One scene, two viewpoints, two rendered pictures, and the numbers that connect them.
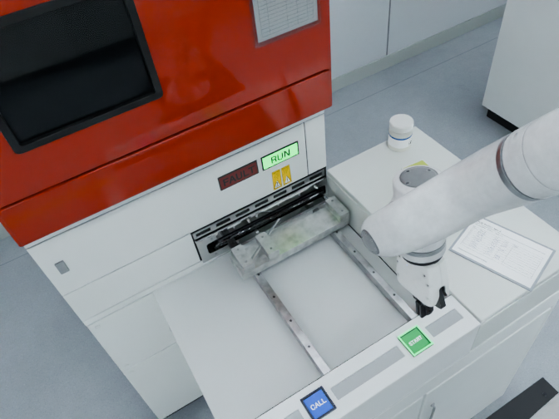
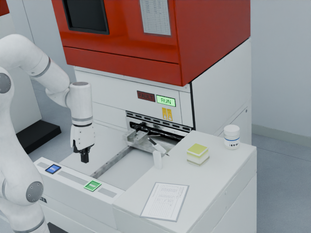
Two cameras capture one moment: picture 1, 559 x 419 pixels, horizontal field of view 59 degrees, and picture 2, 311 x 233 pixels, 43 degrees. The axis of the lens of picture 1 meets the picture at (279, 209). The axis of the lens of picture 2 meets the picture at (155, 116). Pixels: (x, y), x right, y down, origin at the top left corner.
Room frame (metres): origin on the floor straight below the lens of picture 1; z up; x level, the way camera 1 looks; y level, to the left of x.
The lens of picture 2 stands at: (0.19, -1.63, 2.03)
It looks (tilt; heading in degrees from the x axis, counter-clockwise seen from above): 29 degrees down; 64
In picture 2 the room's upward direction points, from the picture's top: 8 degrees counter-clockwise
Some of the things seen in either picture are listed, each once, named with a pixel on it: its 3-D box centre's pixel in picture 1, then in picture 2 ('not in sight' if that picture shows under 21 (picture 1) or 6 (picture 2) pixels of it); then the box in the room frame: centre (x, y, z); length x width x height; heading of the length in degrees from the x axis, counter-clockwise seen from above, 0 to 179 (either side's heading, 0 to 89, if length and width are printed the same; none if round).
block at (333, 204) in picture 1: (337, 208); not in sight; (0.99, -0.17, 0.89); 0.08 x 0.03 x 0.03; 24
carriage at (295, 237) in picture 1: (291, 239); (152, 145); (0.92, -0.02, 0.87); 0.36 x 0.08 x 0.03; 114
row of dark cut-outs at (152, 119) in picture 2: (261, 202); (157, 120); (1.00, 0.05, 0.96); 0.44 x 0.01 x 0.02; 114
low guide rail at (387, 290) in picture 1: (363, 264); not in sight; (0.82, -0.21, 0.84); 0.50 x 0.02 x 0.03; 24
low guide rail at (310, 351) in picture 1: (282, 311); (113, 161); (0.71, 0.03, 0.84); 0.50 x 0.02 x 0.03; 24
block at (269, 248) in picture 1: (267, 245); (140, 137); (0.89, 0.05, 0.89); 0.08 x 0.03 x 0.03; 24
